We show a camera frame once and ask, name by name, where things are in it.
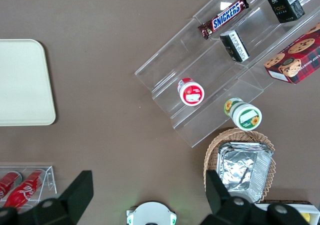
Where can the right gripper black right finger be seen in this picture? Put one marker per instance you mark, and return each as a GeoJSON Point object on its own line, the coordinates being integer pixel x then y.
{"type": "Point", "coordinates": [216, 192]}

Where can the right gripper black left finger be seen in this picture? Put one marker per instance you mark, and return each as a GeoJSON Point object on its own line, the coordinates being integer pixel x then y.
{"type": "Point", "coordinates": [80, 190]}

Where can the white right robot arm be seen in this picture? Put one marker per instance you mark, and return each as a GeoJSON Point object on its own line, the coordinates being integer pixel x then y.
{"type": "Point", "coordinates": [152, 213]}

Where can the light tan wicker basket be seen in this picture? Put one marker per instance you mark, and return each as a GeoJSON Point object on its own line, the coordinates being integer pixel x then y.
{"type": "Point", "coordinates": [212, 147]}

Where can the beige plastic tray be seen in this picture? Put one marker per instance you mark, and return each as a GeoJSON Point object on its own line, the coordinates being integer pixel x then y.
{"type": "Point", "coordinates": [22, 82]}

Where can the clear acrylic bottle rack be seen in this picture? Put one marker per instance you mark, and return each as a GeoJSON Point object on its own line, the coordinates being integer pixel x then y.
{"type": "Point", "coordinates": [51, 180]}

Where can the aluminium foil container stack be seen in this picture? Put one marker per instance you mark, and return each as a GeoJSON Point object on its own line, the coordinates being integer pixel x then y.
{"type": "Point", "coordinates": [242, 170]}

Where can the red cola cans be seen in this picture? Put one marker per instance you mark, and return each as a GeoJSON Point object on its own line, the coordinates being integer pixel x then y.
{"type": "Point", "coordinates": [22, 190]}

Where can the red cola bottle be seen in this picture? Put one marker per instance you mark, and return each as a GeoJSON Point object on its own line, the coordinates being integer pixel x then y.
{"type": "Point", "coordinates": [7, 182]}

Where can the green sunflower yogurt cup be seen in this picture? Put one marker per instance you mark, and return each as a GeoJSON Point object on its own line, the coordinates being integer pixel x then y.
{"type": "Point", "coordinates": [246, 116]}

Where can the yellow snack packet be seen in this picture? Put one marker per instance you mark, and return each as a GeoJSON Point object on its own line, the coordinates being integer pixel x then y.
{"type": "Point", "coordinates": [305, 217]}

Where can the red yogurt cup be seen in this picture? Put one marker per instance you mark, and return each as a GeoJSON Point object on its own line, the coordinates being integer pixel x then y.
{"type": "Point", "coordinates": [192, 95]}

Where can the clear acrylic stepped stand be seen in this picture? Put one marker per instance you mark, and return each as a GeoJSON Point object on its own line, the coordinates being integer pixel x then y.
{"type": "Point", "coordinates": [200, 67]}

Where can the small black carton box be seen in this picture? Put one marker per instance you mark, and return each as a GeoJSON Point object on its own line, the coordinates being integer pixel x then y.
{"type": "Point", "coordinates": [235, 46]}
{"type": "Point", "coordinates": [285, 5]}

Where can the red plaid cookie box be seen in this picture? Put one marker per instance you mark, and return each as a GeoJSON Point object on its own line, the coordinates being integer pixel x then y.
{"type": "Point", "coordinates": [297, 57]}

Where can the Snickers chocolate bar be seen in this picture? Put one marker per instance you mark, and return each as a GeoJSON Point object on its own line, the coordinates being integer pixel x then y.
{"type": "Point", "coordinates": [225, 17]}

